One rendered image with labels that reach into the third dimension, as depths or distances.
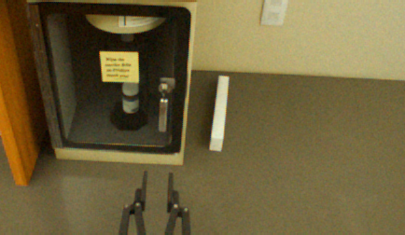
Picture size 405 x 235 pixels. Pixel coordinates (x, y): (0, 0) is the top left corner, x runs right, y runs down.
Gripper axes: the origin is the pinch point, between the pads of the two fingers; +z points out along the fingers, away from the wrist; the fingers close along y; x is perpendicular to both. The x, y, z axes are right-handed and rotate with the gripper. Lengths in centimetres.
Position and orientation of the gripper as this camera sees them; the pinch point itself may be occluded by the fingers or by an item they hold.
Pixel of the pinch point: (157, 190)
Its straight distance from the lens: 81.0
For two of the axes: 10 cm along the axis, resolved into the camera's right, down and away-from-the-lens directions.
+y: -10.0, -0.6, 0.0
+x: -0.5, 7.7, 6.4
